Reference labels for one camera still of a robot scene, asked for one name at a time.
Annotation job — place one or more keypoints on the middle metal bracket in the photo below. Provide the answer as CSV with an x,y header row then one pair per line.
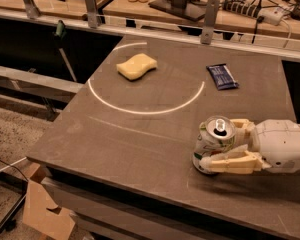
x,y
92,14

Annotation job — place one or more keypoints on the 7up soda can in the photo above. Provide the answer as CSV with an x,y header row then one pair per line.
x,y
216,135

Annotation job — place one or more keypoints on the left metal bracket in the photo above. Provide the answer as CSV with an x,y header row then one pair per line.
x,y
31,9

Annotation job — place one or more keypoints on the white power adapter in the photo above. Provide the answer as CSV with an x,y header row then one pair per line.
x,y
272,17

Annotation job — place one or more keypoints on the right metal bracket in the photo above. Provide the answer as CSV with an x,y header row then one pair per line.
x,y
209,21

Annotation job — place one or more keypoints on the metal bracket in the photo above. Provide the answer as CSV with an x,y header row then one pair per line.
x,y
92,14
209,21
31,9

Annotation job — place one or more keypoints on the black chair base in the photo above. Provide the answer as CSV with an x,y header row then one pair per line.
x,y
8,222

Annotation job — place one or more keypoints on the green handled tool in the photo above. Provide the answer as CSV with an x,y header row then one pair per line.
x,y
59,34

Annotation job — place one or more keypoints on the black monitor stand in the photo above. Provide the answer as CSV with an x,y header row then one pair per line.
x,y
180,8

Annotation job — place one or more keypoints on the blue rxbar wrapper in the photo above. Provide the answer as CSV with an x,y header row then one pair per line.
x,y
222,77

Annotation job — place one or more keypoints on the yellow sponge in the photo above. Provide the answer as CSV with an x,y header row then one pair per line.
x,y
136,66

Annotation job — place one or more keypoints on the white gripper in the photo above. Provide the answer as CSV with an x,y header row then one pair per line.
x,y
279,144

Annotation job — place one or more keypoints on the black power strip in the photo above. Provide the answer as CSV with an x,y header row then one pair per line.
x,y
244,9

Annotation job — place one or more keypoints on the cardboard box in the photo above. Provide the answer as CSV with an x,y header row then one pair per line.
x,y
41,212

